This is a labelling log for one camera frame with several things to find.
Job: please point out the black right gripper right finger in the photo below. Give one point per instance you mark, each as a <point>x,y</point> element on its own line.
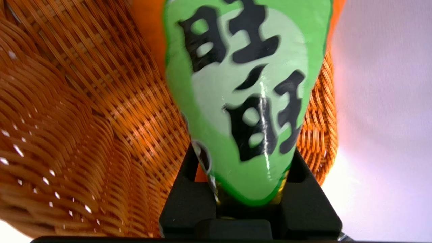
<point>307,212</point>

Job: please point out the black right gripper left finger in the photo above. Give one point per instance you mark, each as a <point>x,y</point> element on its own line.
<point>184,209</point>

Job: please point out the orange snack bag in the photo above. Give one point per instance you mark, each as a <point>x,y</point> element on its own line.
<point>243,101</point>

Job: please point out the orange wicker basket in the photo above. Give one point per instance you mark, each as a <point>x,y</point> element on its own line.
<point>84,118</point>

